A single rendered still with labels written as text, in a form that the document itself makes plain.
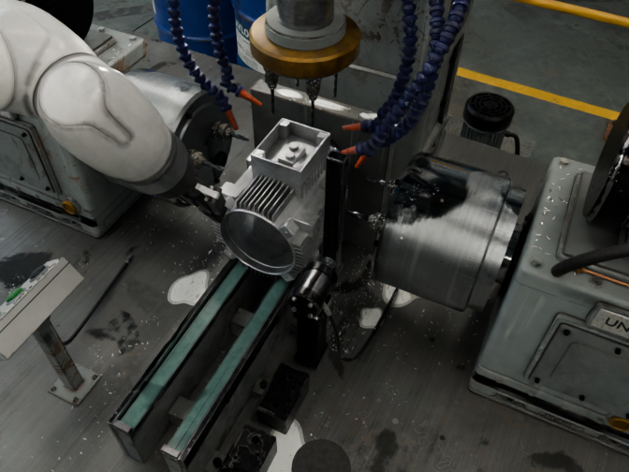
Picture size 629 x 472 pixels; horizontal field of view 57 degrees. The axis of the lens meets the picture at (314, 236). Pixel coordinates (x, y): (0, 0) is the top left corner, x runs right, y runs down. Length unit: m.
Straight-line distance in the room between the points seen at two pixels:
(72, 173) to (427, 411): 0.85
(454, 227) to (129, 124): 0.52
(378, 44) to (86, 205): 0.71
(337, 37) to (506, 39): 3.03
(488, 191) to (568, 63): 2.89
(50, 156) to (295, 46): 0.62
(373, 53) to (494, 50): 2.65
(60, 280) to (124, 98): 0.43
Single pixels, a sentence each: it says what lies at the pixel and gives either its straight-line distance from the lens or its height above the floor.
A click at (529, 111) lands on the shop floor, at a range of 3.33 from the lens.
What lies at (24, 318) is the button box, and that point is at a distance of 0.98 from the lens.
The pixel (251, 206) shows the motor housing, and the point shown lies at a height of 1.10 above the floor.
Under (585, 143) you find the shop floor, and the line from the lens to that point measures 3.22.
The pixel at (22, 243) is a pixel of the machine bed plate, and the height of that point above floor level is 0.80.
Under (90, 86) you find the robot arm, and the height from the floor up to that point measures 1.47.
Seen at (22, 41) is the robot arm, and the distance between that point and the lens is 0.76.
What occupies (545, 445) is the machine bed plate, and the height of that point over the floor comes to 0.80.
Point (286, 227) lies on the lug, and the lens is 0.98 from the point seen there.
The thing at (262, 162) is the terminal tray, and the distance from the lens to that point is 1.03.
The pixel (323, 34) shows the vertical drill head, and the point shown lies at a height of 1.36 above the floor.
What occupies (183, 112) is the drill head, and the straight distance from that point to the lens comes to 1.13.
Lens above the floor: 1.80
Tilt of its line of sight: 48 degrees down
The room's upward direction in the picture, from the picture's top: 2 degrees clockwise
